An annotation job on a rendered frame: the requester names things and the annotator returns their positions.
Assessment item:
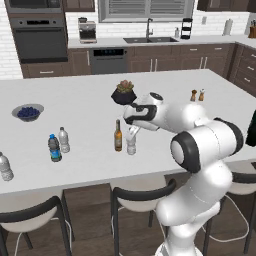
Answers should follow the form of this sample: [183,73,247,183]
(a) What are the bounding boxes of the brown lower cupboard run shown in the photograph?
[20,42,256,98]

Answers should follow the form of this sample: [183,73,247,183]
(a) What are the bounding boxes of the grey bowl of blueberries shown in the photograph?
[11,103,45,123]

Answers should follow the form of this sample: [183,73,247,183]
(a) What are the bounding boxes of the window with blinds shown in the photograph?
[97,0,196,24]

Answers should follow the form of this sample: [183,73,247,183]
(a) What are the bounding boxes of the blue label plastic bottle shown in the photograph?
[47,133,63,163]

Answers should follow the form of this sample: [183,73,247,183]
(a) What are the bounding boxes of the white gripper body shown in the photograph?
[127,124,143,141]

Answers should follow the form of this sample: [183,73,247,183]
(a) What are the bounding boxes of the wooden knife block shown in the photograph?
[247,19,256,40]

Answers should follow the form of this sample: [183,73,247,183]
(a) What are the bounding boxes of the black and white stool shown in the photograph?
[0,195,73,256]
[202,171,256,255]
[109,177,178,256]

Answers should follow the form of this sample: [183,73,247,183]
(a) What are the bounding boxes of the black microwave oven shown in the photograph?
[4,0,65,15]

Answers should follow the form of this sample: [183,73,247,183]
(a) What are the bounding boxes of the dark sink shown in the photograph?
[122,36,180,45]

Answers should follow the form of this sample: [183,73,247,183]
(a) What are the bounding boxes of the dark grey dishwasher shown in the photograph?
[88,47,129,75]

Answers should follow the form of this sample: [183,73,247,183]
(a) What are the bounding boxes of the dark tap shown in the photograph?
[145,17,155,40]

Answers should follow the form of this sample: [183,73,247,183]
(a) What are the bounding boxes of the clear plastic bottle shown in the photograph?
[58,126,71,154]
[0,151,15,182]
[126,134,138,156]

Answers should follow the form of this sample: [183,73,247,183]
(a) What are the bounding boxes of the silver coffee machine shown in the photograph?
[77,16,98,45]

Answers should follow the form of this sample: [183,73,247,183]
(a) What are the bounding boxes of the white paper towel roll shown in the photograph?
[222,18,234,37]

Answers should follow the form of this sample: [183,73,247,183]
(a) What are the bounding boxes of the brown upper cupboard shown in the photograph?
[196,0,256,14]
[62,0,96,13]

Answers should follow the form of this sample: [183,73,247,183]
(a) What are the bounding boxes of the black tiered stand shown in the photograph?
[180,17,194,41]

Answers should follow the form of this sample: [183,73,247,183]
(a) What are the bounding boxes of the brown glass bottle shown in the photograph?
[114,119,123,153]

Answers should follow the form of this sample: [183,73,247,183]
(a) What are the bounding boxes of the succulent in black pot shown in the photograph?
[110,79,138,106]

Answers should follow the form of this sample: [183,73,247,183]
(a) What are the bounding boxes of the black wall oven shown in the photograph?
[9,14,70,65]

